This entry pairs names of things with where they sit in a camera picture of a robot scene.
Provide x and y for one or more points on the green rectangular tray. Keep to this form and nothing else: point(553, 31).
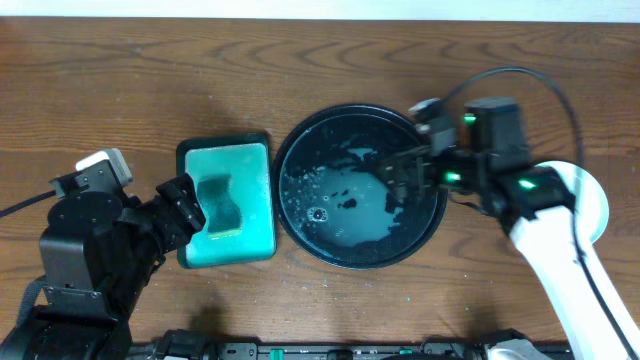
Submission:
point(245, 158)

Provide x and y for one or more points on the black round tray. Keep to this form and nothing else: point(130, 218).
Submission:
point(332, 205)

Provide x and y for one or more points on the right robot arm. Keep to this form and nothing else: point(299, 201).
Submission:
point(535, 207)

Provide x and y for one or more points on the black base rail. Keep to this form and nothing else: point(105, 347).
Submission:
point(503, 344)

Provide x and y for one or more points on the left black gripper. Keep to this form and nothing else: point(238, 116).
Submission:
point(179, 205)

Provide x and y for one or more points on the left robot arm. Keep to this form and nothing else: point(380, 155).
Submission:
point(99, 251)

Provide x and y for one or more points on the dark green sponge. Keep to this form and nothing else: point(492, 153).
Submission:
point(223, 214)

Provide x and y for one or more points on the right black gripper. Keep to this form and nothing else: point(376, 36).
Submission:
point(413, 160)

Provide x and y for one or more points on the mint plate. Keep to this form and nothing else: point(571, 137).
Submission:
point(591, 201)

